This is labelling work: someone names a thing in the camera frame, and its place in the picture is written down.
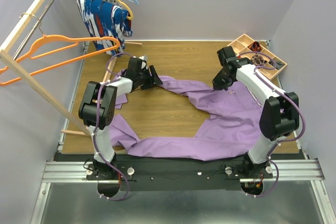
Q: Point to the aluminium rail frame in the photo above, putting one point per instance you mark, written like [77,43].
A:
[185,191]

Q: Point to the patterned rolled item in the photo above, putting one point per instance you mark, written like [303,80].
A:
[258,60]

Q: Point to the blue white patterned garment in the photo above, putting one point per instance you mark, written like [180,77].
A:
[105,19]

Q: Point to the black mounting base plate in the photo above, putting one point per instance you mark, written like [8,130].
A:
[158,174]

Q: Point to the wooden clothes rack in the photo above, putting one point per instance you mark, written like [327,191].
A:
[12,62]

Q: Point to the orange plastic hanger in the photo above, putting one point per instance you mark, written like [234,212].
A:
[60,51]

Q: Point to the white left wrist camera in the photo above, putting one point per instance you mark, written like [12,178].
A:
[143,61]

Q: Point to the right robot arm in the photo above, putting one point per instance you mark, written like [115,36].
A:
[280,109]

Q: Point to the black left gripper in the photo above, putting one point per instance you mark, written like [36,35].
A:
[156,80]

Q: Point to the metal hanging rod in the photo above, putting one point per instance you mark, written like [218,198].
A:
[33,29]

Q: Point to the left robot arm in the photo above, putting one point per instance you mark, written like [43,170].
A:
[98,104]

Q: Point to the grey rolled item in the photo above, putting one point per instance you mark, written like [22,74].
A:
[278,64]

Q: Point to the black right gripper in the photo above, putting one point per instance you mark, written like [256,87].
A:
[218,84]

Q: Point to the red black rolled item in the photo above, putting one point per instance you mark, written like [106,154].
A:
[255,47]

